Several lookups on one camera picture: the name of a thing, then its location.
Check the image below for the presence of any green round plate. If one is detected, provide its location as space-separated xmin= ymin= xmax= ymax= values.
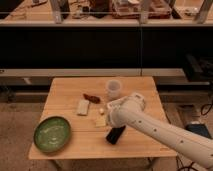
xmin=33 ymin=116 xmax=71 ymax=153

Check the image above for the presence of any long shelf bench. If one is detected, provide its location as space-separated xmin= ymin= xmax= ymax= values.
xmin=0 ymin=20 xmax=213 ymax=77

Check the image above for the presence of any white rectangular sponge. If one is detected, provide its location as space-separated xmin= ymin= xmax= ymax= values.
xmin=77 ymin=100 xmax=90 ymax=116

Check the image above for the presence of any dark red chili pepper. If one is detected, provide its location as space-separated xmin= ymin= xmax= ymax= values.
xmin=83 ymin=94 xmax=101 ymax=104

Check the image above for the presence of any blue floor device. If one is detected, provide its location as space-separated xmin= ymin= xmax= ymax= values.
xmin=185 ymin=124 xmax=212 ymax=139

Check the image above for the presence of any translucent plastic cup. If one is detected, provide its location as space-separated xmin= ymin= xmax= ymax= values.
xmin=106 ymin=80 xmax=122 ymax=100

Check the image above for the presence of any pale yellow flat block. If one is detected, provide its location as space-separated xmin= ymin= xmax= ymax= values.
xmin=95 ymin=116 xmax=106 ymax=127

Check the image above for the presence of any wooden table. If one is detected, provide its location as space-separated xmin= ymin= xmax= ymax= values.
xmin=28 ymin=77 xmax=176 ymax=160

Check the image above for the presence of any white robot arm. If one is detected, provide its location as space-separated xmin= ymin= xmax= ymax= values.
xmin=106 ymin=92 xmax=213 ymax=171

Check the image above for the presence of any black box on right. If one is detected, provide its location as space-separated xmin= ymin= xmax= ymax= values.
xmin=184 ymin=55 xmax=213 ymax=82

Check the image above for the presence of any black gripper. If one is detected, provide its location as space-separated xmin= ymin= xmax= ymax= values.
xmin=106 ymin=126 xmax=125 ymax=145

